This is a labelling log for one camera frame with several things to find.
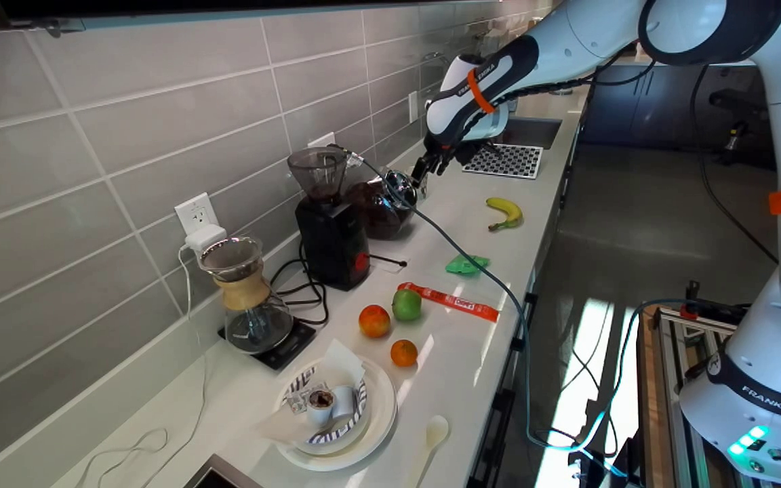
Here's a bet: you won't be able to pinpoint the green apple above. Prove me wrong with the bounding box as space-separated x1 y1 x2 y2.
390 285 426 324

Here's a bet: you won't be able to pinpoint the black coffee scale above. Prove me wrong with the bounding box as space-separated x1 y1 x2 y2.
216 319 318 375

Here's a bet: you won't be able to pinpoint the patterned white bowl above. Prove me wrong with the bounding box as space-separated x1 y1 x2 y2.
281 362 373 456

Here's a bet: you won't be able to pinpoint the black coffee grinder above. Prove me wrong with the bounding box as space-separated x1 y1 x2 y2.
285 143 373 292

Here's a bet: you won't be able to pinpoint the red flat strip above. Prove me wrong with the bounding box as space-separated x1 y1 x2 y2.
399 278 501 324

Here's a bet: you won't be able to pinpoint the black induction cooktop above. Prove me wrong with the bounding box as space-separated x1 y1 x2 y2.
182 452 264 488

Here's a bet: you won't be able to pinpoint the wooden robot cart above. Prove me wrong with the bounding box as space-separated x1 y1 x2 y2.
635 301 749 488

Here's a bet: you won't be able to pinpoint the glass pour-over coffee carafe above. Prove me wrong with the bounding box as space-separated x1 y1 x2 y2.
198 235 295 357

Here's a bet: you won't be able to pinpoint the large orange fruit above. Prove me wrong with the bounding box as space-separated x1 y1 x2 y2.
356 303 396 341

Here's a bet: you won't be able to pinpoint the dark green power cable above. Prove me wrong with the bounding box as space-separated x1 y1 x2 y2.
349 150 632 482

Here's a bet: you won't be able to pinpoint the white round plate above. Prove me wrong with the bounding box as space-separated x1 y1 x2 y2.
274 357 399 475

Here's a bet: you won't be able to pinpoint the black grinder power cables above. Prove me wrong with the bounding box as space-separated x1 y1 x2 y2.
265 254 334 328

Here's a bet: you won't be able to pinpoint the thin white cable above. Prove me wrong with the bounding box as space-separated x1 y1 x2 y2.
72 242 215 488

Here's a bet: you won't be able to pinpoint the white wall outlet with plug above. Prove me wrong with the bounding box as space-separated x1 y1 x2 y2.
173 190 228 259

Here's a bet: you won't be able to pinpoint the dark office chair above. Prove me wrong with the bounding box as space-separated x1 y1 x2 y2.
707 84 779 168

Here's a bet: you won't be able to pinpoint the small orange fruit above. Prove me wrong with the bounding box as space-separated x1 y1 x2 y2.
387 335 421 372

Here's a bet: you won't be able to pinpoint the yellow banana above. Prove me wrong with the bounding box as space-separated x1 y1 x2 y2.
482 194 525 234

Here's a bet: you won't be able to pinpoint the glass jar of coffee beans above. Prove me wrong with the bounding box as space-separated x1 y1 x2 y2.
352 174 421 243

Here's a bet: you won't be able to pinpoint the white plastic spoon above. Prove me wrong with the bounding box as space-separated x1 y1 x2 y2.
411 412 452 488

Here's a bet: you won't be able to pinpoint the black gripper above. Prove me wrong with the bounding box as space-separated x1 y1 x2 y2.
409 125 472 197

